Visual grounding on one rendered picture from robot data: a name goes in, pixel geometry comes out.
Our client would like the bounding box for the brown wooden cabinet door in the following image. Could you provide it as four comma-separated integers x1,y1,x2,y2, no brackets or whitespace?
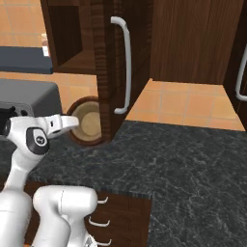
223,0,247,124
89,0,152,143

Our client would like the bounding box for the closed brown cabinet front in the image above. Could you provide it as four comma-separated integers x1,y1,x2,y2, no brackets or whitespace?
149,0,245,86

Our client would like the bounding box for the brown wooden bowl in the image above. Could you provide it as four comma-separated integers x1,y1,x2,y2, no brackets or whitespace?
66,96,104,147

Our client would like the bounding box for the open brown wooden cabinet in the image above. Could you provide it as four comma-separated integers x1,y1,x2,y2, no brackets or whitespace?
40,0,97,76

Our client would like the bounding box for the dark grey range hood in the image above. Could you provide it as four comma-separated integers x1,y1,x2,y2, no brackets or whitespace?
0,45,54,75

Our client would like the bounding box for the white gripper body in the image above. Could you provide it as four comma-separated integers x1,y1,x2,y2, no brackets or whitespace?
47,114,80,140

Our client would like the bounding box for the grey toaster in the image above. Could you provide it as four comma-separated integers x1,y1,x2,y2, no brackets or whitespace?
0,78,64,143

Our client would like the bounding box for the white drawer handle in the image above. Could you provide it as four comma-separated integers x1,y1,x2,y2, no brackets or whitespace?
96,196,110,206
88,216,111,228
96,237,113,247

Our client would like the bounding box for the white curved door handle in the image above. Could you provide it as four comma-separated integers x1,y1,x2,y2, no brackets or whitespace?
110,15,132,116
234,44,247,102

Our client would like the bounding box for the brown wooden drawer front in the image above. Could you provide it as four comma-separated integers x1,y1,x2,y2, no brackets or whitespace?
84,209,151,235
95,191,152,213
86,232,151,247

